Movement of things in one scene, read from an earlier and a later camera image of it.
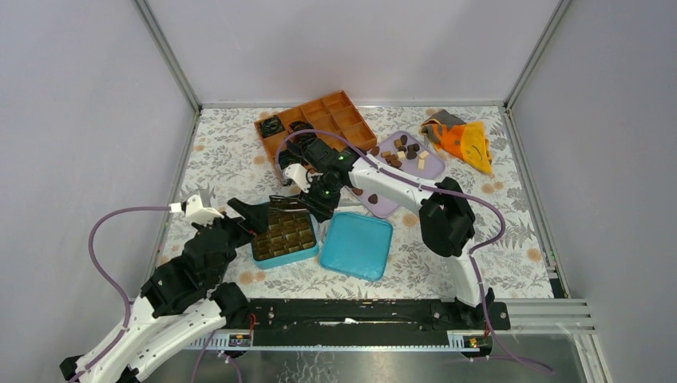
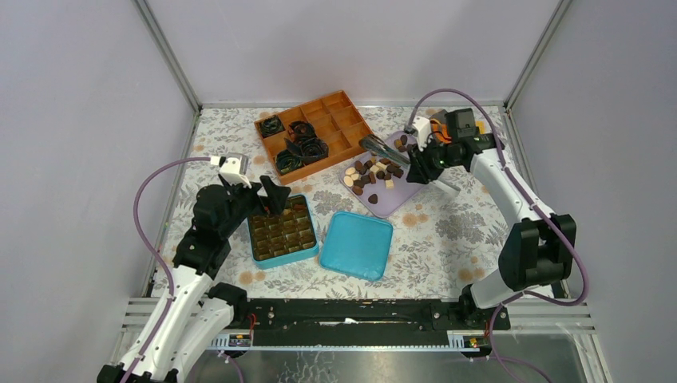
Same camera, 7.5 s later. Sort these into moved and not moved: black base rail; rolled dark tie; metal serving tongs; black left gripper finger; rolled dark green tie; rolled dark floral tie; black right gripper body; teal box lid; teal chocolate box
Moved: black right gripper body; metal serving tongs; black left gripper finger
Not moved: teal box lid; teal chocolate box; rolled dark floral tie; rolled dark green tie; black base rail; rolled dark tie
